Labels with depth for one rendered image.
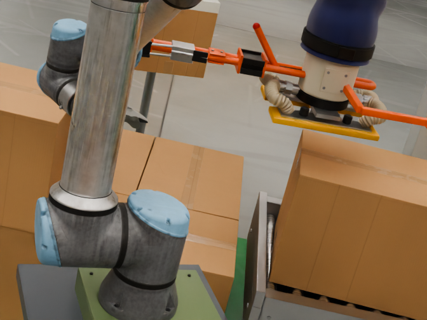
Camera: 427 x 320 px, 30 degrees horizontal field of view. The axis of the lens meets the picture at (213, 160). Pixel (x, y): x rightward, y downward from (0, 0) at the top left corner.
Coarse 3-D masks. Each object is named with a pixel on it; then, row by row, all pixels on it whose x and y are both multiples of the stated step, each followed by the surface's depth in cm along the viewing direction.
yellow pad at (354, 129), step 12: (276, 108) 247; (276, 120) 239; (288, 120) 240; (300, 120) 241; (312, 120) 242; (324, 120) 245; (348, 120) 245; (336, 132) 242; (348, 132) 243; (360, 132) 243; (372, 132) 246
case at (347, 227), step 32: (320, 160) 258; (352, 160) 264; (384, 160) 271; (416, 160) 277; (288, 192) 270; (320, 192) 246; (352, 192) 245; (384, 192) 246; (416, 192) 251; (288, 224) 252; (320, 224) 250; (352, 224) 249; (384, 224) 248; (416, 224) 246; (288, 256) 256; (320, 256) 255; (352, 256) 253; (384, 256) 252; (416, 256) 250; (320, 288) 259; (352, 288) 258; (384, 288) 256; (416, 288) 255
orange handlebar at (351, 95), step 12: (156, 48) 239; (168, 48) 239; (204, 48) 245; (216, 60) 242; (228, 60) 242; (276, 72) 245; (288, 72) 245; (300, 72) 246; (348, 84) 244; (360, 84) 249; (372, 84) 250; (348, 96) 237; (360, 108) 227; (372, 108) 228; (396, 120) 228; (408, 120) 229; (420, 120) 229
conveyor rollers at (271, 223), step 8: (272, 216) 304; (272, 224) 298; (272, 232) 292; (272, 240) 287; (272, 248) 281; (272, 288) 258; (288, 288) 263; (296, 288) 261; (320, 296) 260; (344, 304) 260; (352, 304) 259; (376, 312) 258
